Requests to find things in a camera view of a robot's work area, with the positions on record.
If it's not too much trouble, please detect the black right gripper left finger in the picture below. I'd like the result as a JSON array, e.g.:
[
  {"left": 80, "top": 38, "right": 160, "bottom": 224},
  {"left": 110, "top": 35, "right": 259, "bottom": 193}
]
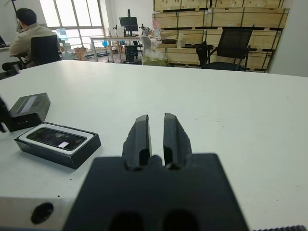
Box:
[{"left": 122, "top": 115, "right": 153, "bottom": 169}]

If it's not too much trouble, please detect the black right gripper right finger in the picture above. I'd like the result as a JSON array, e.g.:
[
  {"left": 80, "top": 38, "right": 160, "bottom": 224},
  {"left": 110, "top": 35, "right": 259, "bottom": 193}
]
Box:
[{"left": 163, "top": 112, "right": 193, "bottom": 168}]

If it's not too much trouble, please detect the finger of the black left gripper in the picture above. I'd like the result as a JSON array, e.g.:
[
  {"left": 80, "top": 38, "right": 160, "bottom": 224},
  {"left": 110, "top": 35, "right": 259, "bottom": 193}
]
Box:
[{"left": 0, "top": 96, "right": 12, "bottom": 133}]

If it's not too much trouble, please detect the black box lid silver stripe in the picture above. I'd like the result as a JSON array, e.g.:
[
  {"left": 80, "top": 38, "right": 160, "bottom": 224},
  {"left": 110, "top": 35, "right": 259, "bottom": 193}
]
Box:
[{"left": 4, "top": 92, "right": 51, "bottom": 132}]

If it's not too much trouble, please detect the black phone-like camera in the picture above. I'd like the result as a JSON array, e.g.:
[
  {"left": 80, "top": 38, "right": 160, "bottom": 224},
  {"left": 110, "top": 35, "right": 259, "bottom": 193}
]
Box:
[{"left": 26, "top": 127, "right": 87, "bottom": 152}]

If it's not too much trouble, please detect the black box base white inlay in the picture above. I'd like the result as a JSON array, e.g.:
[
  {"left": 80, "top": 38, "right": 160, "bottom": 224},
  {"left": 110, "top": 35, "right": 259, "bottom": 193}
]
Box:
[{"left": 14, "top": 122, "right": 102, "bottom": 170}]

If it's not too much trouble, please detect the brown cardboard box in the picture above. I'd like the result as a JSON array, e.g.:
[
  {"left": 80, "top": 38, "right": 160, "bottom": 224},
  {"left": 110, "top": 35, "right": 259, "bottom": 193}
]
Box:
[{"left": 72, "top": 46, "right": 88, "bottom": 60}]

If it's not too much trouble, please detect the black padded office chair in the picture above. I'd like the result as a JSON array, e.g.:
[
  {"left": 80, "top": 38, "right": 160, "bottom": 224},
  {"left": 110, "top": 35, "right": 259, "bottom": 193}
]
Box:
[{"left": 1, "top": 35, "right": 63, "bottom": 73}]

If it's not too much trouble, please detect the person in beige jacket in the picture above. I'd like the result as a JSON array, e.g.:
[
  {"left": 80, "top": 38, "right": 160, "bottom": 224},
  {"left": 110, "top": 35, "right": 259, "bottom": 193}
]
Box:
[{"left": 9, "top": 7, "right": 57, "bottom": 69}]

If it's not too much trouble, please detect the yellow-green plastic bag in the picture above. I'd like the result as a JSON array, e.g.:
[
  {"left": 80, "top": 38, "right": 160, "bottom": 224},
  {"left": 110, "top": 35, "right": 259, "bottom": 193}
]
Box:
[{"left": 142, "top": 49, "right": 169, "bottom": 67}]

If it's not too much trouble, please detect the plywood crate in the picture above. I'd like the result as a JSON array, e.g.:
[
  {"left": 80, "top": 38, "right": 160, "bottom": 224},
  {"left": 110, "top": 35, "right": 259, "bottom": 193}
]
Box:
[
  {"left": 153, "top": 0, "right": 215, "bottom": 12},
  {"left": 213, "top": 0, "right": 284, "bottom": 9},
  {"left": 153, "top": 11, "right": 214, "bottom": 29},
  {"left": 211, "top": 7, "right": 289, "bottom": 29},
  {"left": 166, "top": 47, "right": 202, "bottom": 66},
  {"left": 240, "top": 49, "right": 274, "bottom": 72},
  {"left": 206, "top": 28, "right": 282, "bottom": 51},
  {"left": 160, "top": 28, "right": 209, "bottom": 49}
]

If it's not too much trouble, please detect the black computer tower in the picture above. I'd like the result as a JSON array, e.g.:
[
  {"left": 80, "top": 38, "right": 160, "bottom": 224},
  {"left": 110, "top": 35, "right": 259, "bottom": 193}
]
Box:
[{"left": 124, "top": 45, "right": 140, "bottom": 64}]

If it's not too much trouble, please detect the white plastic chair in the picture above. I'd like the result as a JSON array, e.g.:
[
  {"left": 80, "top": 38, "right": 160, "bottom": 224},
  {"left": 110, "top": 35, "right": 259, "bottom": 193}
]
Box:
[{"left": 141, "top": 36, "right": 157, "bottom": 58}]

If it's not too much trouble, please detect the blue water jug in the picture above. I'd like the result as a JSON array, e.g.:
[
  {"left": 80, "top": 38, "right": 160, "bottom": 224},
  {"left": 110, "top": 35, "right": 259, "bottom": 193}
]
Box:
[{"left": 55, "top": 27, "right": 68, "bottom": 42}]

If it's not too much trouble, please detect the white-framed wooden desk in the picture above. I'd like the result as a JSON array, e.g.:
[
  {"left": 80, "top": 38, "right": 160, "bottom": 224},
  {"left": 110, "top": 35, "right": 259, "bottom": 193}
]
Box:
[{"left": 90, "top": 35, "right": 145, "bottom": 63}]

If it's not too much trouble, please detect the pink and white package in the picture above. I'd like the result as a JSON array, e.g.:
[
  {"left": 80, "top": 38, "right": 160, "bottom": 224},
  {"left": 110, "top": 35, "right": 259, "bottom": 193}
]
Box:
[{"left": 151, "top": 19, "right": 162, "bottom": 39}]

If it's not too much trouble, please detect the black mesh office chair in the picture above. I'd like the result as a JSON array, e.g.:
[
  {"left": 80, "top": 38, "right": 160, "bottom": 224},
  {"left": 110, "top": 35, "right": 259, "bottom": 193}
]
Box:
[{"left": 196, "top": 26, "right": 258, "bottom": 72}]

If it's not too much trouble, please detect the black computer monitor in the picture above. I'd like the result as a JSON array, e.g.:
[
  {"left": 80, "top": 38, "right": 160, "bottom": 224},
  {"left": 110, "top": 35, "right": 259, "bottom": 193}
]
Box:
[{"left": 119, "top": 9, "right": 140, "bottom": 37}]

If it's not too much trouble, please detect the bright window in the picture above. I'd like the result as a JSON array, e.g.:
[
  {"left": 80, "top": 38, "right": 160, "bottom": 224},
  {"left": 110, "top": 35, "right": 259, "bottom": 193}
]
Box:
[{"left": 39, "top": 0, "right": 106, "bottom": 49}]

